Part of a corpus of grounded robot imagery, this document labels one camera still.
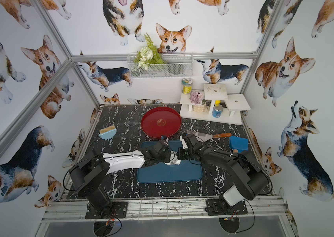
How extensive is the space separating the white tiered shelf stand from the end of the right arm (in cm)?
33

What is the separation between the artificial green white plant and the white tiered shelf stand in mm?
328

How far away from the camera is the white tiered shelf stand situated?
3.25ft

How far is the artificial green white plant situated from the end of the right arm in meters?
0.45

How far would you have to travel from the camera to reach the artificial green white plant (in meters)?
0.79
